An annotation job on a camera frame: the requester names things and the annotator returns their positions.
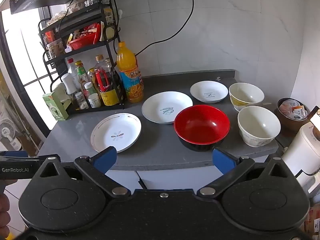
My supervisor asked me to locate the red cap white bottle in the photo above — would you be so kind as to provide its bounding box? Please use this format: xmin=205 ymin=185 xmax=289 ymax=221
xmin=66 ymin=58 xmax=78 ymax=80

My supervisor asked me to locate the small white plate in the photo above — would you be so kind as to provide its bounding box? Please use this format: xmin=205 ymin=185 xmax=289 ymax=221
xmin=189 ymin=80 xmax=228 ymax=104

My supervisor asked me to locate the green label sauce bottle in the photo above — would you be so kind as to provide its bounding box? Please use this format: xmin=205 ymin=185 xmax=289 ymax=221
xmin=75 ymin=60 xmax=93 ymax=93

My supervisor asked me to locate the cardboard box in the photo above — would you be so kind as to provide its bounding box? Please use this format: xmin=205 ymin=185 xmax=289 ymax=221
xmin=303 ymin=201 xmax=320 ymax=234

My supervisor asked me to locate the green box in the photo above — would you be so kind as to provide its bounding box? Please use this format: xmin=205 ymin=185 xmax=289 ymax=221
xmin=42 ymin=91 xmax=69 ymax=121

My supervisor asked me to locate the red and black bowl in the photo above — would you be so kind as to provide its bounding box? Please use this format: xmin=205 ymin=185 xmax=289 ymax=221
xmin=174 ymin=105 xmax=231 ymax=152

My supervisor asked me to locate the window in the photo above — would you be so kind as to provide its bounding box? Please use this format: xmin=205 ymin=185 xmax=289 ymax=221
xmin=0 ymin=6 xmax=59 ymax=140

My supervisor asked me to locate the orange juice bottle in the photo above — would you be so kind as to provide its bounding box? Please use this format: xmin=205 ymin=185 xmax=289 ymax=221
xmin=116 ymin=41 xmax=144 ymax=104

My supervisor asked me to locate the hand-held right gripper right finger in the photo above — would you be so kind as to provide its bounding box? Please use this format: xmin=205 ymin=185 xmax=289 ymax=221
xmin=197 ymin=147 xmax=294 ymax=197

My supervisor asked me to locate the red-handled bottle yellow label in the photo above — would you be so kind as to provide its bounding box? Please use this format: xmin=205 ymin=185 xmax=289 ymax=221
xmin=94 ymin=54 xmax=119 ymax=106

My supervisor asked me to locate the black power cable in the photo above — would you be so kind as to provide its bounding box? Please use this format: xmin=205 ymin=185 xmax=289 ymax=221
xmin=133 ymin=0 xmax=196 ymax=56

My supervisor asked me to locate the white kitchen appliance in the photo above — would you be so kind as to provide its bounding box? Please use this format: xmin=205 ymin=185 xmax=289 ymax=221
xmin=281 ymin=106 xmax=320 ymax=188

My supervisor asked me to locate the small clear spice jar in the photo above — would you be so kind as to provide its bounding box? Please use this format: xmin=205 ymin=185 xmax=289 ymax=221
xmin=75 ymin=91 xmax=88 ymax=110

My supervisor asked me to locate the white plate flower print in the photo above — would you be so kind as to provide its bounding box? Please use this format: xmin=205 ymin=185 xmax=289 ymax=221
xmin=90 ymin=113 xmax=142 ymax=154

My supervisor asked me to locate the white bowl yellow pattern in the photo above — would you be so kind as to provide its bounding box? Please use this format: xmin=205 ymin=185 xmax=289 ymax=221
xmin=228 ymin=82 xmax=265 ymax=112

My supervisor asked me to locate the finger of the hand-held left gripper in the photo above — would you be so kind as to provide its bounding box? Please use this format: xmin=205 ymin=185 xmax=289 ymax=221
xmin=0 ymin=151 xmax=47 ymax=162

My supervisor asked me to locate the red plastic basket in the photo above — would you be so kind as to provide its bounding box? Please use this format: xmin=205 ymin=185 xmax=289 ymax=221
xmin=67 ymin=31 xmax=98 ymax=51

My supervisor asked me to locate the white embossed bowl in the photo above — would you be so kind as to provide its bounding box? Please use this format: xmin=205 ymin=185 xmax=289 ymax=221
xmin=237 ymin=105 xmax=281 ymax=148

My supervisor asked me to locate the white fan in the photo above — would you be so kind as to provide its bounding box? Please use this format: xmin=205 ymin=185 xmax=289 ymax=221
xmin=0 ymin=118 xmax=22 ymax=151

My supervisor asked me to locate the brown trash bin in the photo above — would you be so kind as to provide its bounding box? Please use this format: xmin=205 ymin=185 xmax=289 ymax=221
xmin=276 ymin=97 xmax=310 ymax=131

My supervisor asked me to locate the dark sauce bottle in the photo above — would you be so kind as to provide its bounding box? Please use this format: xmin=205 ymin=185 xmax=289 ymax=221
xmin=104 ymin=57 xmax=123 ymax=100

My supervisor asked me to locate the white shaker bottle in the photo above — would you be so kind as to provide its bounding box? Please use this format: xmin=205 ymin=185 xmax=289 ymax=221
xmin=61 ymin=73 xmax=77 ymax=95

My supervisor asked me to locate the white plate blue script print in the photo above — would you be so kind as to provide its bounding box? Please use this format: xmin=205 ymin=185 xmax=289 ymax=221
xmin=141 ymin=91 xmax=194 ymax=125

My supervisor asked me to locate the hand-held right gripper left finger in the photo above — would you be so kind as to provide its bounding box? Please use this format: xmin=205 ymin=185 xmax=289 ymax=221
xmin=35 ymin=146 xmax=131 ymax=196

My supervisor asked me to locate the person's left hand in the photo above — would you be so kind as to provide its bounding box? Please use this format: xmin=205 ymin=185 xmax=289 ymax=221
xmin=0 ymin=194 xmax=10 ymax=219

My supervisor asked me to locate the small white jar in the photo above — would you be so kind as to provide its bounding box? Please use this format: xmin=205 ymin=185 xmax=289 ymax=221
xmin=87 ymin=93 xmax=102 ymax=108

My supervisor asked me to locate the black metal spice rack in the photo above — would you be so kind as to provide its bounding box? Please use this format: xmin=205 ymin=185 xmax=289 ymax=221
xmin=38 ymin=0 xmax=126 ymax=116

